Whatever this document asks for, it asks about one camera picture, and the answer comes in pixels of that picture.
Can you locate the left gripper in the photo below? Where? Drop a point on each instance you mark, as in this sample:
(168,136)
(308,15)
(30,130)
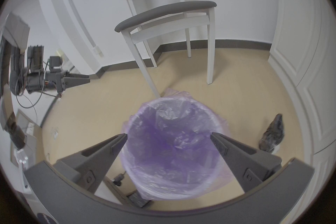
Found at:
(59,83)

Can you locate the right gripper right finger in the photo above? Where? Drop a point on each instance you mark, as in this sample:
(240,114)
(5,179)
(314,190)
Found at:
(246,162)

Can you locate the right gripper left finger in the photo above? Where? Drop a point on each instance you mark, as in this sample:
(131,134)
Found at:
(89,165)

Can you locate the purple plastic bag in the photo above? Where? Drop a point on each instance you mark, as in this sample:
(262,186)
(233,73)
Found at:
(170,144)

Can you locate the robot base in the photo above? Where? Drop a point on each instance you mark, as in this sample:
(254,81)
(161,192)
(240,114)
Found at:
(131,198)

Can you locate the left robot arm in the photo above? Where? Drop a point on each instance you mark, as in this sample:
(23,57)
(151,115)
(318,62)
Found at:
(35,59)

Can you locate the crumpled black plastic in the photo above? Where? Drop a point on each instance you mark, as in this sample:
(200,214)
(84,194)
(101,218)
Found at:
(273,133)

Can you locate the white printed wrapper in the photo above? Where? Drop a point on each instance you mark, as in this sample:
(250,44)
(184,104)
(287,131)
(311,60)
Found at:
(277,149)

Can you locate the white wardrobe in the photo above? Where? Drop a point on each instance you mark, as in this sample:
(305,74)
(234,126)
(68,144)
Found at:
(296,34)

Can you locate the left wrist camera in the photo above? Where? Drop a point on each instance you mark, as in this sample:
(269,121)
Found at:
(55,62)

